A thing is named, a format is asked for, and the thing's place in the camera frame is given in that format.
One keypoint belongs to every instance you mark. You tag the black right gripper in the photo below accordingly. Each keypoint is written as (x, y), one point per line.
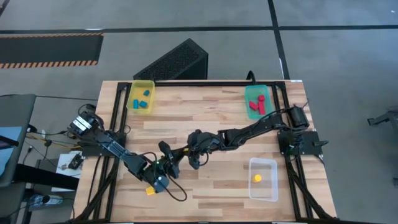
(203, 141)

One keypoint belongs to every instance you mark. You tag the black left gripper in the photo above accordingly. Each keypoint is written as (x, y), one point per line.
(168, 168)

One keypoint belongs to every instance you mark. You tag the blue half-cylinder block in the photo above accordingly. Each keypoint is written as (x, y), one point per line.
(143, 104)

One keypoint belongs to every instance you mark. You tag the yellow cylinder block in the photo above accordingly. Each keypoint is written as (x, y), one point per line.
(257, 178)

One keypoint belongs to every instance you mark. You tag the red rectangular block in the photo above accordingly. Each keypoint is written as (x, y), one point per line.
(262, 109)
(253, 105)

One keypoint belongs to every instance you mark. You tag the red cube block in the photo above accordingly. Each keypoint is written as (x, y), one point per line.
(261, 98)

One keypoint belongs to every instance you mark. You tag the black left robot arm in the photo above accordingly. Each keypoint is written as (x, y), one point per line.
(115, 147)

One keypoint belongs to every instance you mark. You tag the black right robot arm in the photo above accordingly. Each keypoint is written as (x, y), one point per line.
(255, 129)

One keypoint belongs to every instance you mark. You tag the yellow cube block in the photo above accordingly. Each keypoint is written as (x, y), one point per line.
(150, 190)

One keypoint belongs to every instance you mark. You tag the yellow translucent bin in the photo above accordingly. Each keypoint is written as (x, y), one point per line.
(132, 93)

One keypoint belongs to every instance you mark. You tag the clear plastic bin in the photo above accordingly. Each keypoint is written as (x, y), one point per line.
(267, 189)

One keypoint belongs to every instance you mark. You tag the teal translucent bin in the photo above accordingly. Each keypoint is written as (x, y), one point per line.
(250, 93)

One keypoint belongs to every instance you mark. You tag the black perforated computer case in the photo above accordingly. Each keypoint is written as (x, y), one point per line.
(174, 62)

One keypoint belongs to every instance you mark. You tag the small black device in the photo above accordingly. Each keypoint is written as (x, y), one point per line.
(75, 161)

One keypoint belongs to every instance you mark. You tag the white paper sheet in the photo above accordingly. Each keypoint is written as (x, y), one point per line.
(63, 174)

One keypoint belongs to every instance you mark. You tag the black bar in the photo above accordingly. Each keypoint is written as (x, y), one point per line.
(46, 177)

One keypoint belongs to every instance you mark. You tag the clear water bottle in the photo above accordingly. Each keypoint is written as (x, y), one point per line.
(46, 200)

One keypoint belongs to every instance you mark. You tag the black hazard-striped floor mat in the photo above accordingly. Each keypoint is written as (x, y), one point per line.
(46, 48)

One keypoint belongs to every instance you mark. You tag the black aluminium table frame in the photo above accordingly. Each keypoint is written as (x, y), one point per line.
(217, 83)

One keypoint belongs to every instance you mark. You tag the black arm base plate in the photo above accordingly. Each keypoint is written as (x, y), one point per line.
(308, 143)
(93, 151)

